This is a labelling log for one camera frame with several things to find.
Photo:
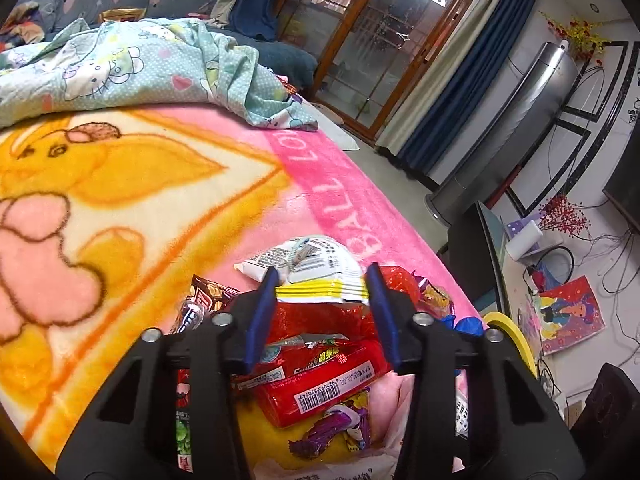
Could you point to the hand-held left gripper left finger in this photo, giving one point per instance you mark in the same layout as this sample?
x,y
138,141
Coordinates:
x,y
262,310

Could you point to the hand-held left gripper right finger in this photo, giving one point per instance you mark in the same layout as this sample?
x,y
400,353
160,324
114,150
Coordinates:
x,y
382,310

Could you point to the blue glove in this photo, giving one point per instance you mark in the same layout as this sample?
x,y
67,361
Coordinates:
x,y
467,325

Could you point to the yellow-rimmed black trash bin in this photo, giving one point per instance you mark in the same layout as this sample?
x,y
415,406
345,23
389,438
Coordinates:
x,y
505,322

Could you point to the orange purple wrapper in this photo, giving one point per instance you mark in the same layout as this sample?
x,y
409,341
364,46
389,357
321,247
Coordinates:
x,y
435,300

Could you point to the red foil wrapper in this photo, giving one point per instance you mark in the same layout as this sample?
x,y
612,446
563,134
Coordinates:
x,y
320,320

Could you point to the brown chocolate wrapper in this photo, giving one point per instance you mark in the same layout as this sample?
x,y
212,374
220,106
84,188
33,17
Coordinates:
x,y
205,295

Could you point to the white packet with yellow stripes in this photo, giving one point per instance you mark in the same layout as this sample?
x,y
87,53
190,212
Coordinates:
x,y
325,290

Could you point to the crumpled white snack packet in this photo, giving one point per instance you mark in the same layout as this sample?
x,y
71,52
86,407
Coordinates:
x,y
310,255

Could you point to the red barcode snack packet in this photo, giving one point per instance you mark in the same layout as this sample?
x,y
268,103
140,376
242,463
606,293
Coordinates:
x,y
320,390

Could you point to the purple cartoon wrapper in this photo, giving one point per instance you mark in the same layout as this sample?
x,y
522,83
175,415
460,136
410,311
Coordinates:
x,y
330,430

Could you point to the green red packet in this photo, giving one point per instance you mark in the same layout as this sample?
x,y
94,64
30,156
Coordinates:
x,y
182,435

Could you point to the white vase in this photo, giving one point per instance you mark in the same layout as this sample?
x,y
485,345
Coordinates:
x,y
522,242

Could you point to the pink printed blanket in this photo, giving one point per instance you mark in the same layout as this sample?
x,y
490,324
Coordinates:
x,y
150,200

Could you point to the purple box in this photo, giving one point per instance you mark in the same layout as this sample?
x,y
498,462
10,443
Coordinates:
x,y
517,222

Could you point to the low white-top table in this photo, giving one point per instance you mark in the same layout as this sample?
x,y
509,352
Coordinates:
x,y
340,132

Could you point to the red berry branches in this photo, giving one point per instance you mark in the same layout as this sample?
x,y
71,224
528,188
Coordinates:
x,y
562,212

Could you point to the silver tower air conditioner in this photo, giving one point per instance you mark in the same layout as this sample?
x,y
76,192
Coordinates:
x,y
510,125

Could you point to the dark chair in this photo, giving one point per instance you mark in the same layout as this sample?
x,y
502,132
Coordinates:
x,y
610,410

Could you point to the beige curtain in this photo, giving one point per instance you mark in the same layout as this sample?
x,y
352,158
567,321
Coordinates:
x,y
450,70

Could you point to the blue curtain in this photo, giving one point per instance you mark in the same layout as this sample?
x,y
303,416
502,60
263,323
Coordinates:
x,y
260,0
480,70

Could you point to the wooden glass door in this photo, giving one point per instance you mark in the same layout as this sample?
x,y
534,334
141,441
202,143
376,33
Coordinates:
x,y
400,35

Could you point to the light blue cartoon quilt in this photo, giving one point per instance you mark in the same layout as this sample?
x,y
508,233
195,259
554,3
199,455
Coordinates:
x,y
125,65

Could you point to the gold red packet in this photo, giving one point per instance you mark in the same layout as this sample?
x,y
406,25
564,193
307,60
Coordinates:
x,y
122,14

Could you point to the yellow artificial flowers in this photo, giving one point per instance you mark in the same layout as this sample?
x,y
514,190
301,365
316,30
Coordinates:
x,y
580,32

